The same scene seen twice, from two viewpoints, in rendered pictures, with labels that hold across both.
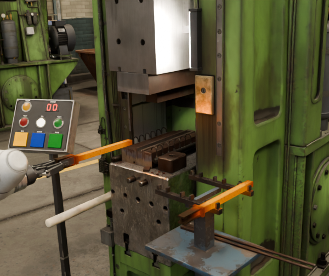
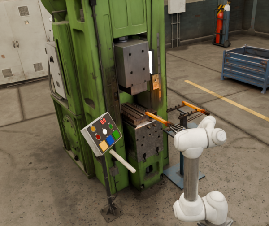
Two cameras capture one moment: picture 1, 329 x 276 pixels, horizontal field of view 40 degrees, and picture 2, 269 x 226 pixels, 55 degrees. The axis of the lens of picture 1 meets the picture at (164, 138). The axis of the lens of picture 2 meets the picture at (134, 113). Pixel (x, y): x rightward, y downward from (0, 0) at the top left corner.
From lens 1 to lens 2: 297 cm
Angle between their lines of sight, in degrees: 68
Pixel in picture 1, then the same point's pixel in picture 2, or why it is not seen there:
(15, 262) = not seen: outside the picture
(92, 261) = (86, 201)
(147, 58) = (146, 75)
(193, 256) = not seen: hidden behind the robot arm
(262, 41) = not seen: hidden behind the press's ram
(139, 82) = (142, 86)
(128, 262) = (145, 164)
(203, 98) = (156, 83)
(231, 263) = (195, 125)
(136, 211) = (149, 140)
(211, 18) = (155, 51)
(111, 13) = (127, 60)
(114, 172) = (138, 131)
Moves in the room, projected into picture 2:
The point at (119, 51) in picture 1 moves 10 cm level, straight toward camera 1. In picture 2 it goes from (132, 77) to (142, 76)
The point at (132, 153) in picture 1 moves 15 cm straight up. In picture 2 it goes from (140, 118) to (139, 106)
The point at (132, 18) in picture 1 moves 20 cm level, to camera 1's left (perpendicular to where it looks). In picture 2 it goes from (138, 60) to (133, 66)
